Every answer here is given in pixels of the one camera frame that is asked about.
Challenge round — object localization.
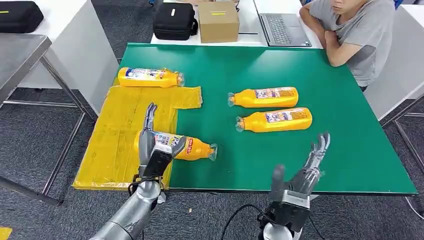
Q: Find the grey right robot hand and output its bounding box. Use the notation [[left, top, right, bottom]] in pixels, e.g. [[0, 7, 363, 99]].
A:
[[271, 132, 331, 202]]

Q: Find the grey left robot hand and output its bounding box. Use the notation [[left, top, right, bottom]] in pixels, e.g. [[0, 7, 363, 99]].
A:
[[138, 102, 187, 178]]

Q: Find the orange drink bottle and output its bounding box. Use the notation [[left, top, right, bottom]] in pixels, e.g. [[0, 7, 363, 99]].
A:
[[227, 86, 299, 109], [117, 67, 185, 89], [134, 130, 219, 162], [235, 107, 313, 134]]

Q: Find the yellow plastic sheet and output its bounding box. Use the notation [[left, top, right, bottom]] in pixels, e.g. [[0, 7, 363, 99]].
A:
[[72, 85, 204, 191]]

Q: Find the green table mat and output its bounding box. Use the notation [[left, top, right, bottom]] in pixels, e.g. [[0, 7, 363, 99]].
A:
[[114, 43, 418, 196]]

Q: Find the white table with side panel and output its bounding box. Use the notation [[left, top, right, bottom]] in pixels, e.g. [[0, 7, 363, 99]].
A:
[[363, 4, 424, 122], [16, 0, 119, 117]]

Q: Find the black case with white label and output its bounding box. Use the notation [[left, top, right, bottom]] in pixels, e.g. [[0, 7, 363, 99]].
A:
[[152, 2, 199, 42]]

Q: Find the brown cardboard box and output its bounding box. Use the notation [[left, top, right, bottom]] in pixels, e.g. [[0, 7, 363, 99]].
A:
[[197, 0, 240, 44]]

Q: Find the grey laptop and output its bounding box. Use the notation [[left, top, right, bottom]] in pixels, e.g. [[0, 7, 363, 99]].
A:
[[253, 0, 313, 48]]

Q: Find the steel table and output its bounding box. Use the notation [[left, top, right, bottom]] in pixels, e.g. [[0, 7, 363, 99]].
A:
[[0, 33, 97, 207]]

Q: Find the person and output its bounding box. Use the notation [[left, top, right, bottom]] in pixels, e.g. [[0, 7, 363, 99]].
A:
[[299, 0, 397, 93]]

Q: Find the white desk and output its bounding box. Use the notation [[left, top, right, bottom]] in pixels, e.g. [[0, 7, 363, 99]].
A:
[[149, 0, 324, 50]]

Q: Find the black case with yellow label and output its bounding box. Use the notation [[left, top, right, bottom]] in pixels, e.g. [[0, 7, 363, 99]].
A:
[[0, 0, 44, 34]]

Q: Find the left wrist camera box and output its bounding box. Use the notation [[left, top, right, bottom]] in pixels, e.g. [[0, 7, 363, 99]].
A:
[[142, 144, 175, 180]]

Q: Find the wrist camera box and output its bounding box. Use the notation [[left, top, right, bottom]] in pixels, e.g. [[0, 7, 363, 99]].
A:
[[142, 144, 175, 180], [269, 189, 312, 233]]

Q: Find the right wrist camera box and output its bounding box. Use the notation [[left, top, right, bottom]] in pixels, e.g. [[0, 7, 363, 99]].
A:
[[269, 189, 312, 233]]

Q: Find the black floor cable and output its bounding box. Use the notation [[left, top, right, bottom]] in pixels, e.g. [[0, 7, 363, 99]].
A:
[[308, 215, 320, 240]]

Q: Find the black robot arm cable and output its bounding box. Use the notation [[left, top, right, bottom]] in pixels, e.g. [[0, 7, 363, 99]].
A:
[[220, 204, 266, 240]]

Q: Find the steel table leg frame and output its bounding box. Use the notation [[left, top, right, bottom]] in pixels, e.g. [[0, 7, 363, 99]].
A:
[[379, 93, 424, 175]]

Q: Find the white floor cable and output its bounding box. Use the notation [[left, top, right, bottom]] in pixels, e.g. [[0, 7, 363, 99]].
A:
[[404, 197, 424, 221]]

